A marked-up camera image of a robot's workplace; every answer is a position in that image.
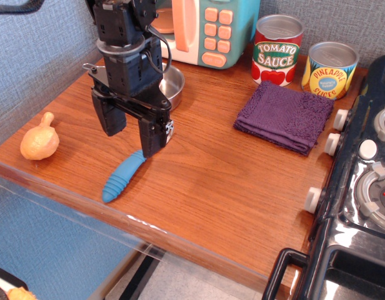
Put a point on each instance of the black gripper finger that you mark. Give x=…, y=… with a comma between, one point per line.
x=152, y=136
x=111, y=118

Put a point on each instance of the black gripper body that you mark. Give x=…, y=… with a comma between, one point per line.
x=134, y=72

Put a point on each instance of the silver pot with wire handle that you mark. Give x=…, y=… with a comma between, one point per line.
x=171, y=84

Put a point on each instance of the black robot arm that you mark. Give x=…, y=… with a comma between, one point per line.
x=122, y=22

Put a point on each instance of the orange toy chicken drumstick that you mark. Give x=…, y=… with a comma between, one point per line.
x=41, y=141

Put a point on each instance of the teal toy microwave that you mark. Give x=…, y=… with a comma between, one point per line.
x=207, y=33

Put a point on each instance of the folded purple cloth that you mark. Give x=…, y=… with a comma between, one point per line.
x=290, y=119

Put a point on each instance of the tomato sauce can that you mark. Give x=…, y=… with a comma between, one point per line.
x=277, y=44

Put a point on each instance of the white stove knob lower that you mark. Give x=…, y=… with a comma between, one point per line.
x=312, y=199

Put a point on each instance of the white stove knob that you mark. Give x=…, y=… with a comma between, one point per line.
x=312, y=199
x=340, y=119
x=332, y=143

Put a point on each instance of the white stove knob middle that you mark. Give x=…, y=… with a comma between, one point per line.
x=332, y=143

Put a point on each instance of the white stove knob upper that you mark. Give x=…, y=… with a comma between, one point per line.
x=340, y=119

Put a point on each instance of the pineapple slices can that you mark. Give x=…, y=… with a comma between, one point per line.
x=329, y=70

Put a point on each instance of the orange object bottom left corner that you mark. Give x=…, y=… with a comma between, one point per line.
x=17, y=293

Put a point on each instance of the black toy stove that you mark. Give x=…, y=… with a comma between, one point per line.
x=346, y=257

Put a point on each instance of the blue handled metal fork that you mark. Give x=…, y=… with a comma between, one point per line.
x=121, y=177

